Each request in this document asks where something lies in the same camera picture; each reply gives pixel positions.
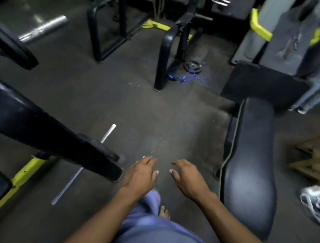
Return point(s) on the person's left hand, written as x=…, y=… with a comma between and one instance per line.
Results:
x=138, y=176

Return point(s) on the person's right hand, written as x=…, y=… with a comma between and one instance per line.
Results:
x=191, y=181

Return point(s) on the person's right thumb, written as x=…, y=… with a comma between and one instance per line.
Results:
x=174, y=176

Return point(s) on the person's left thumb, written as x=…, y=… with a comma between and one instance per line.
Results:
x=155, y=177

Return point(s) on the person's left forearm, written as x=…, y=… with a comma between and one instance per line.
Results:
x=105, y=216

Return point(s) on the person's right forearm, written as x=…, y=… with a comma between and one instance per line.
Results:
x=226, y=220

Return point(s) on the person's bare foot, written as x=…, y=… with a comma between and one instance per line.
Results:
x=164, y=212

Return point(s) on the person's blue trousers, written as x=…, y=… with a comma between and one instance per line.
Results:
x=152, y=227

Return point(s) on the black weight plate on bar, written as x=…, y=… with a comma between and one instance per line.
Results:
x=105, y=147

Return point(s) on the black padded bench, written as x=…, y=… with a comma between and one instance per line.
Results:
x=250, y=162

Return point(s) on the thin silver barbell bar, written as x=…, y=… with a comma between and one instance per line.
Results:
x=67, y=186

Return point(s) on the small black weight plate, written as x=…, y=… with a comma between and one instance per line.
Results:
x=193, y=66

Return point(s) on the black square seat pad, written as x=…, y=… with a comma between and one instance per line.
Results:
x=262, y=83

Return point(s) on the white and black shoe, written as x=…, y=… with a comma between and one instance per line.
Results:
x=311, y=200

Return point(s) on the yellow floor bar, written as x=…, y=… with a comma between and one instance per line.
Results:
x=157, y=25

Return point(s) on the grey machine panel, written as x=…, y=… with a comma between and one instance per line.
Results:
x=282, y=37

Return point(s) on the thick silver barbell sleeve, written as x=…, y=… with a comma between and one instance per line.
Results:
x=42, y=29

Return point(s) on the large black weight plate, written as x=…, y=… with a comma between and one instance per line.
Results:
x=15, y=51

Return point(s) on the black curved tube frame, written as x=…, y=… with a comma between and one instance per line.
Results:
x=165, y=50

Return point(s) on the yellow metal frame beam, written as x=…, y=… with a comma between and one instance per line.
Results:
x=22, y=176

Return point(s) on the wooden frame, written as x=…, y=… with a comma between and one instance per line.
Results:
x=306, y=160

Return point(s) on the black rectangular metal frame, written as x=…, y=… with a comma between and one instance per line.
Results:
x=96, y=32

